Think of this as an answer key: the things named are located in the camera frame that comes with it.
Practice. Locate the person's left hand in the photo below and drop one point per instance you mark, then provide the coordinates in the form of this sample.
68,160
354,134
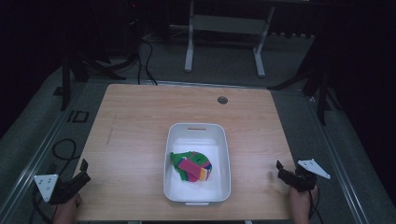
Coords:
66,211

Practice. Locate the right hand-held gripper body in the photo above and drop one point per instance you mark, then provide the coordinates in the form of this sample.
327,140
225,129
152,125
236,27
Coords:
303,182

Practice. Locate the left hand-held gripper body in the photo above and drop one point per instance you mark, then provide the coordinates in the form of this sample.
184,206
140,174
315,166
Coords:
46,185

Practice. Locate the person's right hand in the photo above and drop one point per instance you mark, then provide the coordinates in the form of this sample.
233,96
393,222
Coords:
300,205

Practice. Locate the metal floor rail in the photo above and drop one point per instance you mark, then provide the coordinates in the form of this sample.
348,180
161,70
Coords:
339,161
34,161

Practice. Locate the black metal stand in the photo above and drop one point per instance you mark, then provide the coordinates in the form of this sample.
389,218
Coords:
65,84
322,99

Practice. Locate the white plastic bin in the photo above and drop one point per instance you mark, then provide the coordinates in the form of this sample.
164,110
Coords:
196,193

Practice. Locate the white metal table frame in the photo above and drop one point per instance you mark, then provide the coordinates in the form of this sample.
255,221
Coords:
225,24

